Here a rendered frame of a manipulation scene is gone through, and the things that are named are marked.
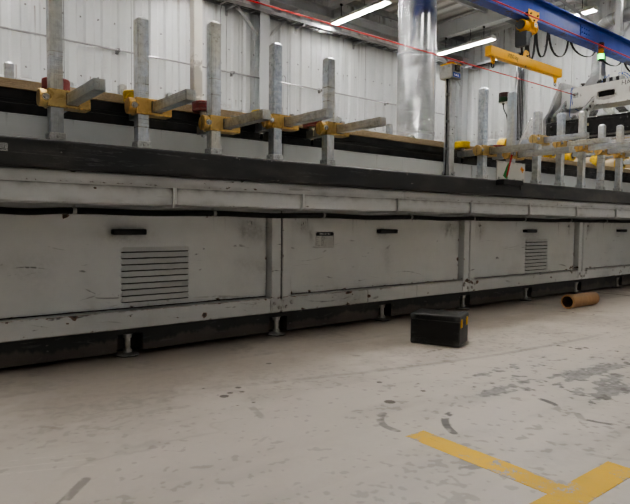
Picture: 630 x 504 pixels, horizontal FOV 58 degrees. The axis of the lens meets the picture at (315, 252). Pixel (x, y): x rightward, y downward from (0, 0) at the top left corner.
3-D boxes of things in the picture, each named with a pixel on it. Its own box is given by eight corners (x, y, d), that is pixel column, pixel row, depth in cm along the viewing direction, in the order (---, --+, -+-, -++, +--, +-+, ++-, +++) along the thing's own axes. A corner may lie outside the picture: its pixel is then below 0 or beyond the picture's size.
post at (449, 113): (455, 176, 269) (457, 79, 267) (448, 175, 266) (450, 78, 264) (447, 176, 272) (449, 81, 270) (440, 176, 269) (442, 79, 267)
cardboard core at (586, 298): (599, 291, 339) (574, 295, 321) (599, 305, 340) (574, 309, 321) (586, 290, 346) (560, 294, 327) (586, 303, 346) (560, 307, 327)
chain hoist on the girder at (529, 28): (541, 58, 765) (543, 21, 762) (528, 53, 744) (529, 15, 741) (524, 62, 785) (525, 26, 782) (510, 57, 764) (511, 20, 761)
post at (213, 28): (220, 166, 192) (220, 21, 190) (211, 165, 190) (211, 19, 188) (215, 167, 195) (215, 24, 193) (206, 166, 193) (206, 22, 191)
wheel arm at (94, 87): (106, 94, 144) (106, 77, 144) (92, 92, 142) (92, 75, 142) (60, 118, 178) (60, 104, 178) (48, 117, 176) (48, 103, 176)
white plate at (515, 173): (525, 182, 305) (525, 163, 304) (496, 180, 289) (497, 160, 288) (524, 182, 305) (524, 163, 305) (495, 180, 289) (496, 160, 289)
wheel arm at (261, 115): (271, 122, 175) (271, 108, 175) (261, 121, 173) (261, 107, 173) (205, 138, 209) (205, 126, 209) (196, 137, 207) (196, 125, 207)
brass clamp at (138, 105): (172, 117, 180) (172, 101, 179) (130, 112, 171) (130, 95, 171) (164, 120, 185) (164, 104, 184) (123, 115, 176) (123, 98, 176)
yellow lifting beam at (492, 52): (561, 83, 815) (562, 61, 813) (490, 62, 709) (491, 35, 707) (555, 84, 822) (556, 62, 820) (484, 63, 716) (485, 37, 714)
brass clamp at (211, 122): (241, 133, 195) (241, 118, 195) (205, 128, 187) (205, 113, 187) (232, 135, 200) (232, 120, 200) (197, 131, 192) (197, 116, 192)
